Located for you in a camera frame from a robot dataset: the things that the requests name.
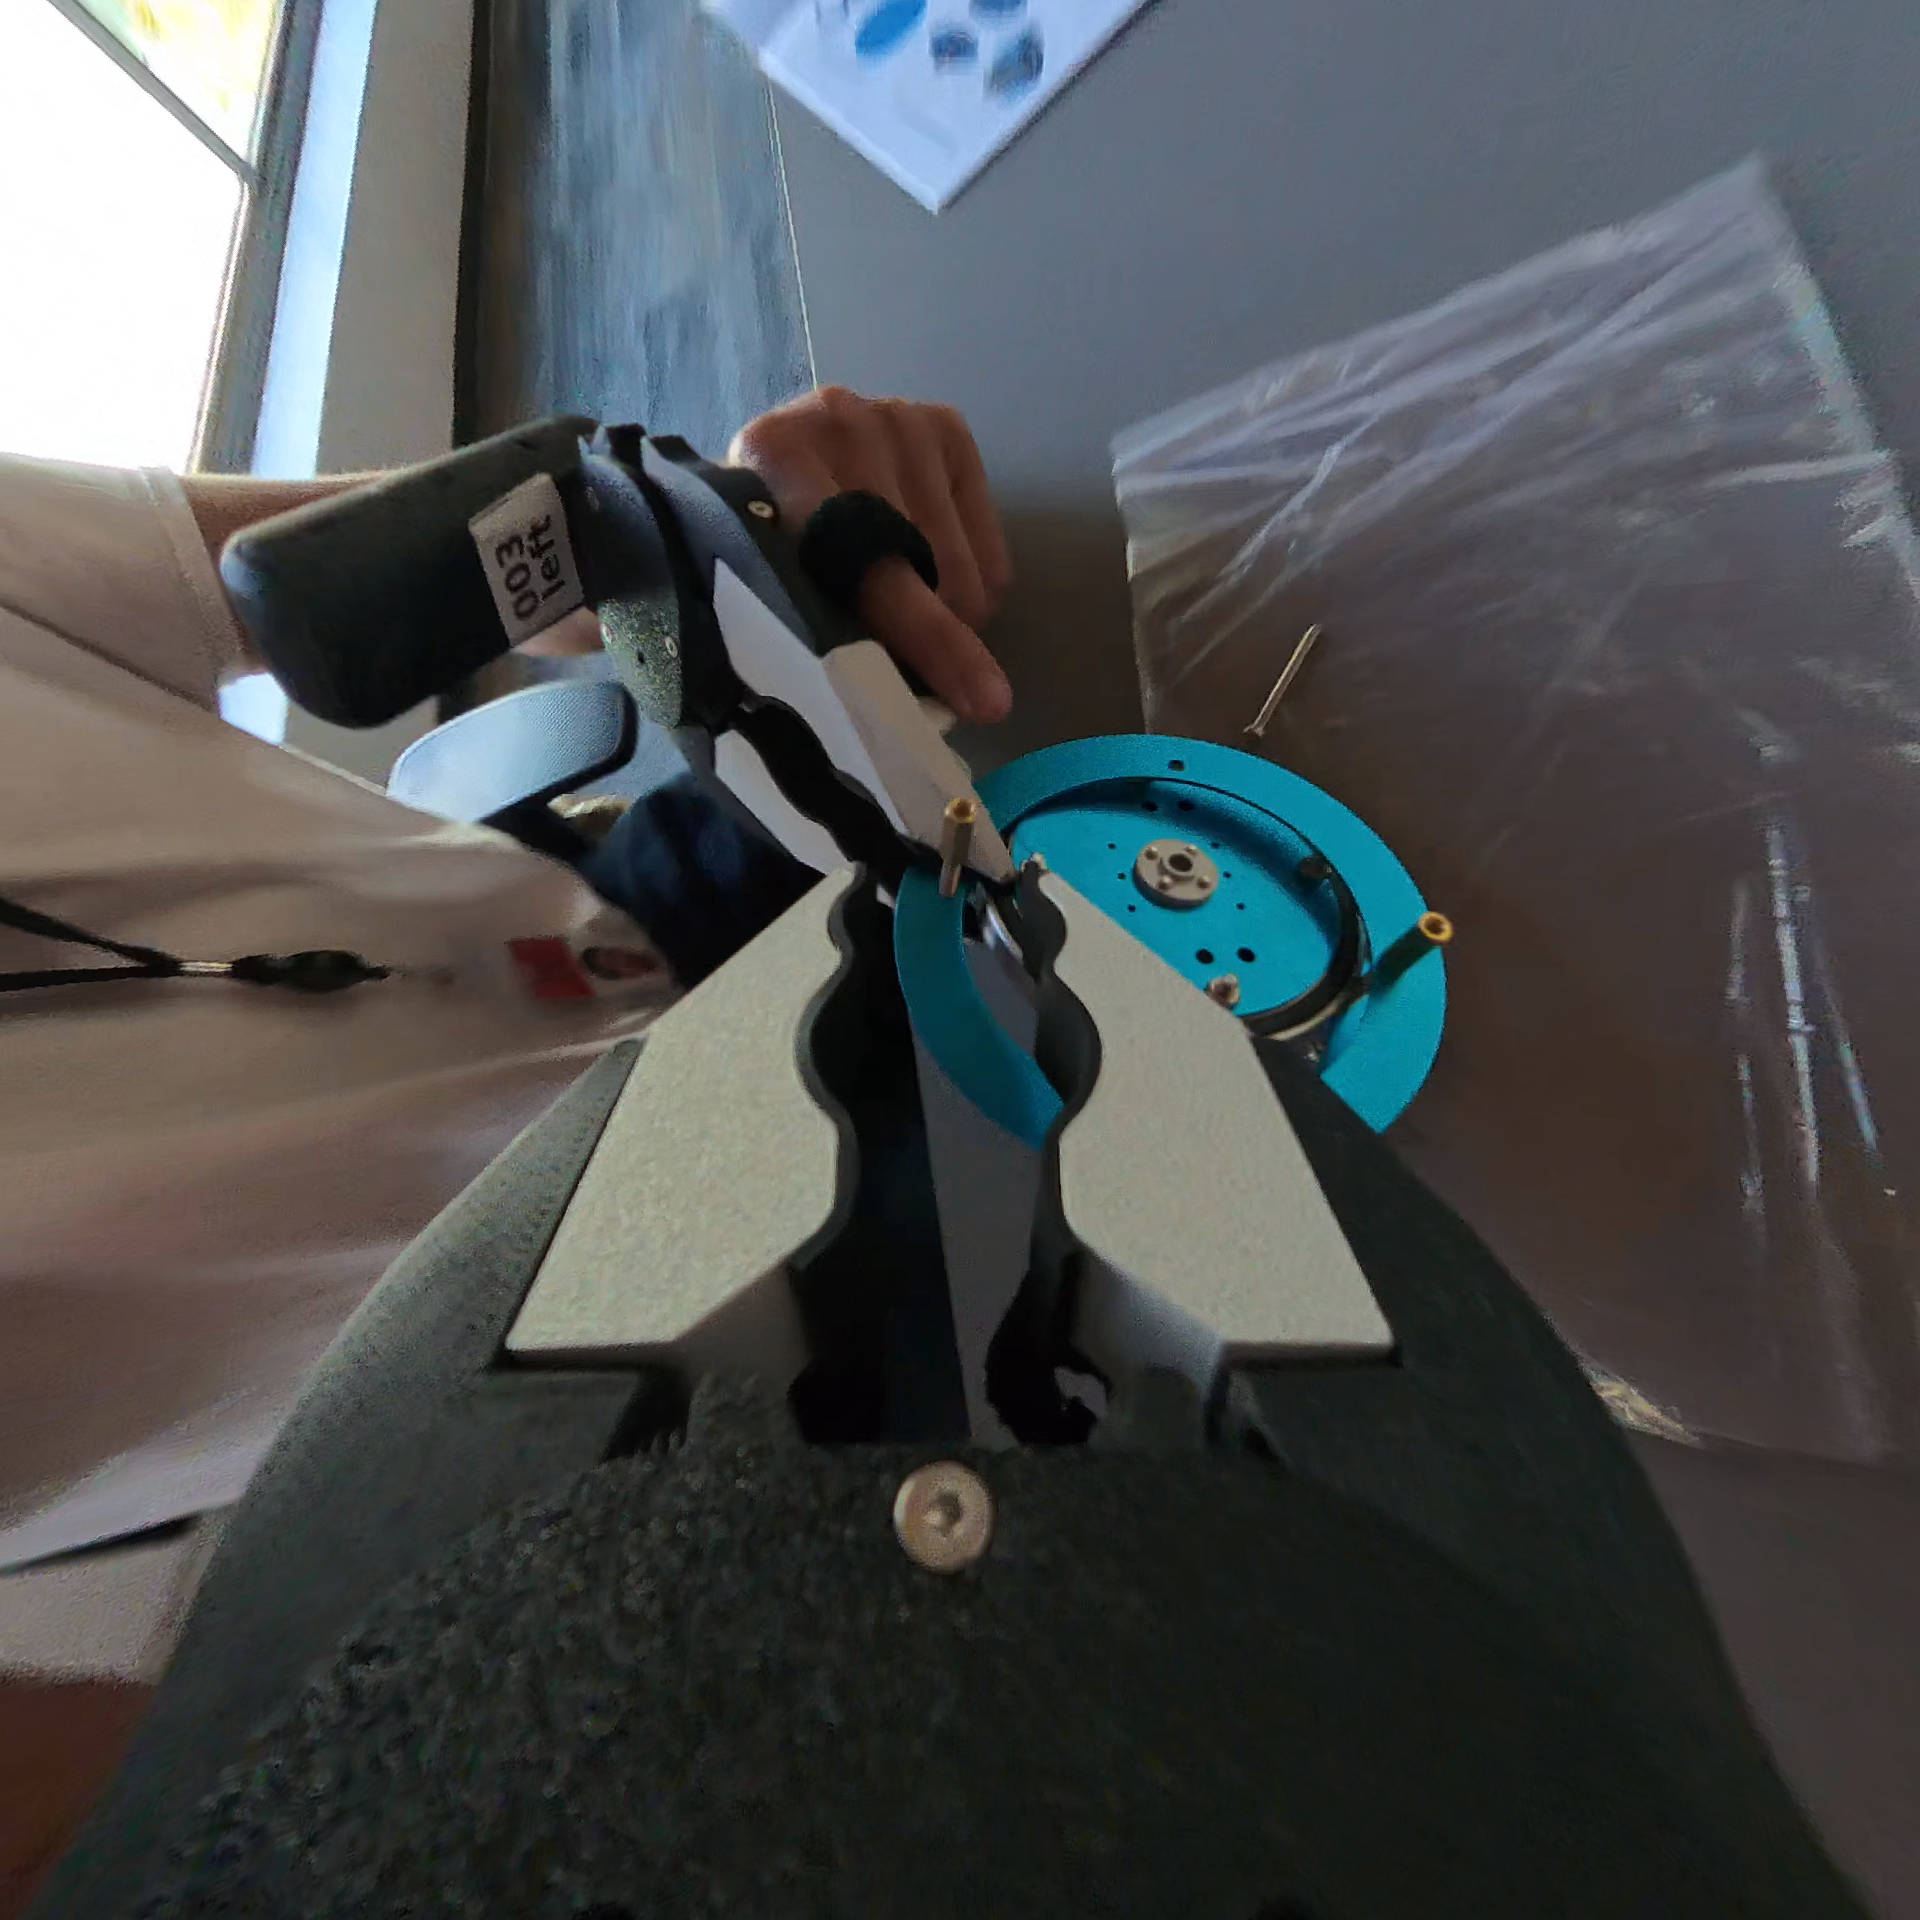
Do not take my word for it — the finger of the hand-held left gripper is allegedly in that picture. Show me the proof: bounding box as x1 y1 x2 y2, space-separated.
712 732 908 885
712 564 1025 885

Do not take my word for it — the blue round metal turntable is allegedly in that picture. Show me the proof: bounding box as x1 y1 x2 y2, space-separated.
893 735 1449 1144

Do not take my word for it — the long steel screw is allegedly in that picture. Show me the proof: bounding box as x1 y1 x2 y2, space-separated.
1245 622 1322 738

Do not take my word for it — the person's beige shirt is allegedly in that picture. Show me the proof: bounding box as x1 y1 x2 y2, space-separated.
0 449 678 1578

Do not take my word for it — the large window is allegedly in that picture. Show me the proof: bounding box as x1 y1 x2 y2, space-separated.
0 0 322 475

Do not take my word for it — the grey desk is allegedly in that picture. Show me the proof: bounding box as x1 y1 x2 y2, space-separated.
770 0 1920 1920

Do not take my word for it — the person's left hand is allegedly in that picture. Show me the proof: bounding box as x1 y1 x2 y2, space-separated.
725 387 1016 727

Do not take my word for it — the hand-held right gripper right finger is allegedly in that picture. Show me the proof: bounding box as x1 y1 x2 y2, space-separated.
1030 869 1398 1415

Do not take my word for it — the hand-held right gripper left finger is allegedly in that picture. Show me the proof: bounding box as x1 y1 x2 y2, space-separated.
502 867 873 1377

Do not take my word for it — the black chair armrest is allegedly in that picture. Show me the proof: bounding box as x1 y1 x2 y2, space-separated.
388 682 640 827

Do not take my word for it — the red id badge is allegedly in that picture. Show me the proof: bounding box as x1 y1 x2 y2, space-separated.
506 938 663 1002

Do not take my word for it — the printed instruction sheet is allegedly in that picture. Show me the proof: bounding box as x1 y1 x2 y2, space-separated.
705 0 1156 211

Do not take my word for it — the clear plastic bag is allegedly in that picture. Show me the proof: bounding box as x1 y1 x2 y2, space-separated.
1109 157 1920 1464

